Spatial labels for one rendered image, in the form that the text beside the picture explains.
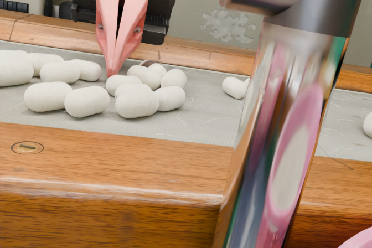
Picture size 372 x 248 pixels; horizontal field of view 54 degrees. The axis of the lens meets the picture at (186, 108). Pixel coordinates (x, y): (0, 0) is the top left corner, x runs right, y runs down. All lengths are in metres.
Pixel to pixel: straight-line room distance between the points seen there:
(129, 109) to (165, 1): 0.16
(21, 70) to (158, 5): 0.16
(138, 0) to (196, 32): 2.09
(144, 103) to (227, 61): 0.26
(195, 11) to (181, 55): 1.94
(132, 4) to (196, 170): 0.23
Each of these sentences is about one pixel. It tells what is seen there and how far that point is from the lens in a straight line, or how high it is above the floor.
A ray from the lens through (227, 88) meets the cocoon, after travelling 0.38.
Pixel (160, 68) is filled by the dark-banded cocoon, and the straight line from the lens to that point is 0.36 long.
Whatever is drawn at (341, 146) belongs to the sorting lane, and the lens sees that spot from 0.31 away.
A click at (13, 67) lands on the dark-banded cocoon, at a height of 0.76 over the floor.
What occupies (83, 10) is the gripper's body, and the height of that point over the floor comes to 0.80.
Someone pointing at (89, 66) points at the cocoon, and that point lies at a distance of 0.34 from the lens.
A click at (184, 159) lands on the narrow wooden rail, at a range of 0.16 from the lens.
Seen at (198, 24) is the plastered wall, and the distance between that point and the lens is 2.44.
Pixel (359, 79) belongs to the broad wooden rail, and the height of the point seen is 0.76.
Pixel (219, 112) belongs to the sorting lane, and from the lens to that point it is 0.32.
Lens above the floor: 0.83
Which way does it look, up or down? 17 degrees down
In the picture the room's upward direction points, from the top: 10 degrees clockwise
